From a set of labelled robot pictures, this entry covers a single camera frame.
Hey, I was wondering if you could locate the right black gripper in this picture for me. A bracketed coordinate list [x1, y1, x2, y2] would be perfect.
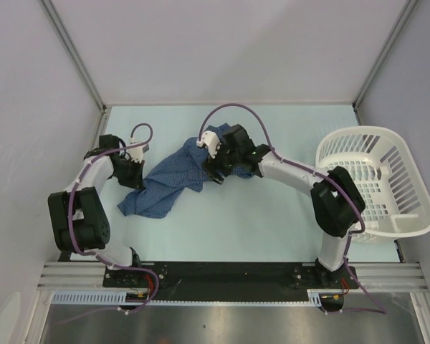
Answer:
[201, 138, 242, 184]

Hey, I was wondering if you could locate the blue checkered long sleeve shirt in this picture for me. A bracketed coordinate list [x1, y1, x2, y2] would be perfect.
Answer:
[117, 123, 254, 219]

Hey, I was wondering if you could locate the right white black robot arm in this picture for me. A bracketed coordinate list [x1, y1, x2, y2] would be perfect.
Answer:
[196, 125, 366, 287]

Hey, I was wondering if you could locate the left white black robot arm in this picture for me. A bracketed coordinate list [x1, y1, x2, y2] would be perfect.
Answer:
[47, 134, 149, 287]

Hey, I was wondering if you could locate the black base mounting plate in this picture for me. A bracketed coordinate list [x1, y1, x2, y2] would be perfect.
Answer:
[102, 262, 358, 302]

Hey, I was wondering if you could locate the white plastic laundry basket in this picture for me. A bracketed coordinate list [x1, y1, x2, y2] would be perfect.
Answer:
[315, 126, 430, 244]

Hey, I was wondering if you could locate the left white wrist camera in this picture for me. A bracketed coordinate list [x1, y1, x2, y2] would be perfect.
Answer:
[125, 137, 149, 163]

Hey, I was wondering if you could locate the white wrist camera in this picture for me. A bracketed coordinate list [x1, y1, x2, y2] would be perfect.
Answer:
[125, 137, 149, 163]
[196, 130, 221, 159]

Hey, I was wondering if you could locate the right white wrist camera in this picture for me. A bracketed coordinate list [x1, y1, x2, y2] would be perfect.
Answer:
[196, 130, 221, 159]

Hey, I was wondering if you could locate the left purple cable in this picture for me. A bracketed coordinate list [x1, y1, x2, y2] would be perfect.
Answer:
[55, 123, 160, 325]

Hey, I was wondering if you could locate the purple cable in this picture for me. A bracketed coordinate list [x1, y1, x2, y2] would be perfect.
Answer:
[198, 102, 388, 315]
[55, 123, 160, 325]

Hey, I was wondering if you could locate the aluminium front rail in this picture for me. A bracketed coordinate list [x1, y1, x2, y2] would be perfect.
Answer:
[37, 262, 429, 292]

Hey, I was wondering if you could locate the white slotted cable duct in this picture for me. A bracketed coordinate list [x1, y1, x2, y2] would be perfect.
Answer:
[52, 291, 343, 309]

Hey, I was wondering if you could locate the left aluminium frame post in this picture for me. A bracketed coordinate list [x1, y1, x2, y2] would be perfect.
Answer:
[39, 0, 106, 113]

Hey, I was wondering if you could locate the aluminium frame post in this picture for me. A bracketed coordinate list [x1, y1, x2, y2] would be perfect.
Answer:
[352, 0, 421, 113]
[39, 0, 106, 113]

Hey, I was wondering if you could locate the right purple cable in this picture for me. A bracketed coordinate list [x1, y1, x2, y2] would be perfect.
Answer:
[198, 102, 388, 315]

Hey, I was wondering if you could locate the right aluminium frame post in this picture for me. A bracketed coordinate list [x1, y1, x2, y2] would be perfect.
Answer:
[352, 0, 421, 113]

